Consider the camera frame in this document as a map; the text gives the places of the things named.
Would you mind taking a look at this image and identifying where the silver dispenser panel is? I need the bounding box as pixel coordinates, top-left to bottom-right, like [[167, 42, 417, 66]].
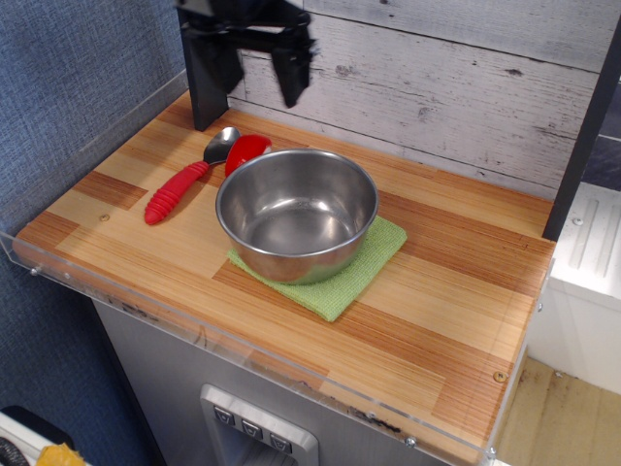
[[200, 383, 319, 465]]

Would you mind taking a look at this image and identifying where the yellow object at corner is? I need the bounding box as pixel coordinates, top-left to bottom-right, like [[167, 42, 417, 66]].
[[35, 444, 86, 466]]

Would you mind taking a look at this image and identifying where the clear acrylic table guard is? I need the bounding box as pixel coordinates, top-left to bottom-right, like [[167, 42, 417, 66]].
[[1, 95, 554, 465]]

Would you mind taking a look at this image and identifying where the grey toy fridge cabinet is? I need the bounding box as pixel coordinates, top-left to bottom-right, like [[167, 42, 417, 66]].
[[95, 303, 441, 465]]

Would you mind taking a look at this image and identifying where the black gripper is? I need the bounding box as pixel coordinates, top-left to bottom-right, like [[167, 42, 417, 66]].
[[175, 1, 314, 108]]

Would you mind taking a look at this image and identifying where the dark right frame post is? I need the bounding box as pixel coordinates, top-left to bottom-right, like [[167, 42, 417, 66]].
[[542, 19, 620, 242]]

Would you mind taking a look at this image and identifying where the red toy hotdog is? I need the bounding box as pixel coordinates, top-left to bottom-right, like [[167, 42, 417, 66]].
[[225, 134, 272, 177]]

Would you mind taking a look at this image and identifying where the stainless steel bowl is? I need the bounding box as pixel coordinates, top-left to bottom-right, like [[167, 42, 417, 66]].
[[215, 149, 379, 284]]

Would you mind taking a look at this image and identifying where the green cloth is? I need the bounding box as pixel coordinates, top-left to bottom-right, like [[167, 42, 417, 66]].
[[227, 216, 408, 322]]

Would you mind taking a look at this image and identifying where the white side cabinet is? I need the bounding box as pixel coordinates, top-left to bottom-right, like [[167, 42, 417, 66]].
[[527, 183, 620, 393]]

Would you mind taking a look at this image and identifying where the red handled metal spoon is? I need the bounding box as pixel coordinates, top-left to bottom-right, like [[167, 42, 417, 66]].
[[144, 126, 241, 225]]

